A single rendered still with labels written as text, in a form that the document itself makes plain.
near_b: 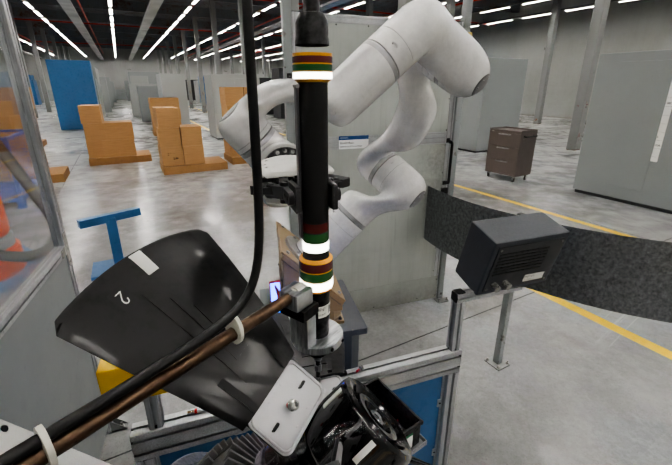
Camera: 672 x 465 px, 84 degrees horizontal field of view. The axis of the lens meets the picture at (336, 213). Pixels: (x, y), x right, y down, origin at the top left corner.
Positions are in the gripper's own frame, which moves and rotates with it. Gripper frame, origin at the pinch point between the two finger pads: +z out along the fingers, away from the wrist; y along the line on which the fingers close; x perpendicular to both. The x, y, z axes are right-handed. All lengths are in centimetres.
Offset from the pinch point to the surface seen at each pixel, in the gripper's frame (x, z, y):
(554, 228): -25, -31, -79
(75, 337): -10.1, 5.7, 25.3
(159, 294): -10.0, 0.1, 18.4
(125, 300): -9.2, 1.7, 21.6
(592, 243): -60, -76, -163
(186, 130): -64, -746, 39
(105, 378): -43, -31, 36
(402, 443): -30.0, 11.6, -7.7
